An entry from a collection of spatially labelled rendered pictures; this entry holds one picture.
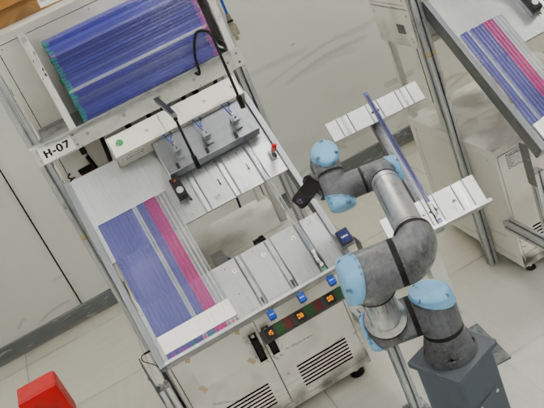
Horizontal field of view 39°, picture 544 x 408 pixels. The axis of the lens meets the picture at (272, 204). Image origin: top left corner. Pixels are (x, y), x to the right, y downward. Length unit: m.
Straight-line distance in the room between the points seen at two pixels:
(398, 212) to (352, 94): 2.73
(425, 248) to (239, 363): 1.30
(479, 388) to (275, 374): 0.94
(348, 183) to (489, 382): 0.71
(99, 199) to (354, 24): 2.30
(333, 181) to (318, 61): 2.41
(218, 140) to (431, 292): 0.91
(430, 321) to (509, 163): 1.13
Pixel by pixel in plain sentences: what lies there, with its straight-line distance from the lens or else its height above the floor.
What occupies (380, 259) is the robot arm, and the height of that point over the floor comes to 1.10.
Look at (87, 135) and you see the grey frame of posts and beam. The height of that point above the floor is 1.34.
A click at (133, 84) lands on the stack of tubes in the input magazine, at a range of 2.57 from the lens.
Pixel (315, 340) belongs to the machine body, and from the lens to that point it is 2.95.
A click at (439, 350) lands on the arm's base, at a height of 0.61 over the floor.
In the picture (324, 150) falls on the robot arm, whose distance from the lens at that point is 2.07.
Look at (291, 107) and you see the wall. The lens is 4.40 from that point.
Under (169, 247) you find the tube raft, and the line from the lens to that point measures 2.50.
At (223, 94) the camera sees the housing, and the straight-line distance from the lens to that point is 2.63.
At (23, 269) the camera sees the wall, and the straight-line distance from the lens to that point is 4.34.
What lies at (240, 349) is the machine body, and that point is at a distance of 2.84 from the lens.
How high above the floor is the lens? 2.02
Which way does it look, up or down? 25 degrees down
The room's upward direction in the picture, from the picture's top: 24 degrees counter-clockwise
